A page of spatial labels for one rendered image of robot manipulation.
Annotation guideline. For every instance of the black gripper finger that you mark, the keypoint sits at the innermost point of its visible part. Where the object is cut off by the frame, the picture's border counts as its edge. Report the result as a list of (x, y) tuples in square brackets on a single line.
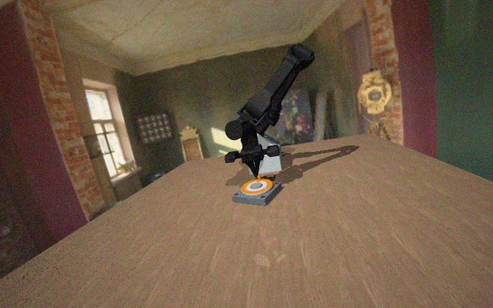
[(257, 164), (251, 165)]

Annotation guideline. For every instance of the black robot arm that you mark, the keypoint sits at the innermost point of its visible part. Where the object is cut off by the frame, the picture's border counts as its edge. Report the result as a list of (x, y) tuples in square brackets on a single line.
[(266, 104)]

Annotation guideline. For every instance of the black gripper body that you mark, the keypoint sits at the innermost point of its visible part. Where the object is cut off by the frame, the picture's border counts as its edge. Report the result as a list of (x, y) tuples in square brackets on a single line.
[(271, 151)]

